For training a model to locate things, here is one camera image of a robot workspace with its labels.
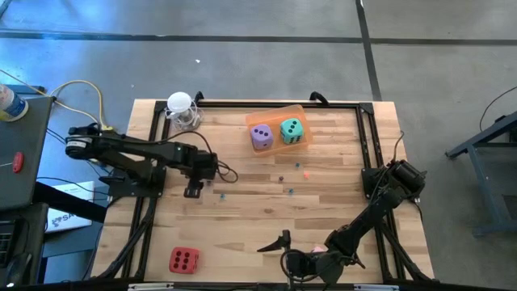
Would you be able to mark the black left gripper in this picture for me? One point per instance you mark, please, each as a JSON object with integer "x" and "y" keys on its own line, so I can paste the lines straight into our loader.
{"x": 204, "y": 163}

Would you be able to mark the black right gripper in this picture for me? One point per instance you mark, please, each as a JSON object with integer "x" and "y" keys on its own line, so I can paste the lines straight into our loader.
{"x": 309, "y": 266}

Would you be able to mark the large pink foam die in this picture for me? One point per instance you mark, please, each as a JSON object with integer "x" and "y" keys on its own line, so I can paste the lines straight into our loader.
{"x": 319, "y": 249}

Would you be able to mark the large red foam die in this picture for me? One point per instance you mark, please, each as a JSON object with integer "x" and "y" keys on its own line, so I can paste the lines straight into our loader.
{"x": 184, "y": 260}

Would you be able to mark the large purple foam die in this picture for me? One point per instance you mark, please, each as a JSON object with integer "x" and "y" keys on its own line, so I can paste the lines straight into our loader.
{"x": 261, "y": 136}

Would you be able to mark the large teal foam die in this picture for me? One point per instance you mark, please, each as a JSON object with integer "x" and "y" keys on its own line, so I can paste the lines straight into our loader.
{"x": 291, "y": 131}

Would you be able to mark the orange translucent plastic bin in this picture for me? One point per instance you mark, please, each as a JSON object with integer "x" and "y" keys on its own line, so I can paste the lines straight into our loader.
{"x": 274, "y": 115}

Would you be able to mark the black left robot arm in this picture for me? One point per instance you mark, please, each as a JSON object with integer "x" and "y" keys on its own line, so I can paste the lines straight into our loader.
{"x": 133, "y": 149}

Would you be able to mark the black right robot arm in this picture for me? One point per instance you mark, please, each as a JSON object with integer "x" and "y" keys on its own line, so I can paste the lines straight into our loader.
{"x": 363, "y": 220}

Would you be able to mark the clear jar white lid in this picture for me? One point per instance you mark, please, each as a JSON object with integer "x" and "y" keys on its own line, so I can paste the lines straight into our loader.
{"x": 179, "y": 102}

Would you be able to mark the white printed box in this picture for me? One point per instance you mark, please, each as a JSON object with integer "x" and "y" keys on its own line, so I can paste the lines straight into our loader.
{"x": 68, "y": 210}

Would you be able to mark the grey side desk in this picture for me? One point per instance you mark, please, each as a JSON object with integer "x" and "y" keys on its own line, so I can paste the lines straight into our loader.
{"x": 24, "y": 137}

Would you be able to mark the red emergency button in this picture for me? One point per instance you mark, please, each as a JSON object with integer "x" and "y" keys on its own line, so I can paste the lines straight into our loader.
{"x": 18, "y": 162}

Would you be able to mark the black electronics box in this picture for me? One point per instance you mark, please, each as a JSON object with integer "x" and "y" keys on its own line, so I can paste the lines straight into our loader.
{"x": 16, "y": 242}

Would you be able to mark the white and blue canister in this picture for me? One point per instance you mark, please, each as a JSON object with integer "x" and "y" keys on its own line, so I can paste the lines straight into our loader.
{"x": 11, "y": 103}

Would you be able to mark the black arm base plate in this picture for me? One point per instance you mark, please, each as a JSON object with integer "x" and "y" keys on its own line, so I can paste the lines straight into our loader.
{"x": 368, "y": 190}
{"x": 125, "y": 190}

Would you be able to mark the black aluminium table frame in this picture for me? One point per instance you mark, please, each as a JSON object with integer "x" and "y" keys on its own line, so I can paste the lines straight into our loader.
{"x": 226, "y": 104}

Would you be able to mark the blue-grey metal table frame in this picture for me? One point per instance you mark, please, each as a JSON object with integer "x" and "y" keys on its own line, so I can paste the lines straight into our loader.
{"x": 483, "y": 186}

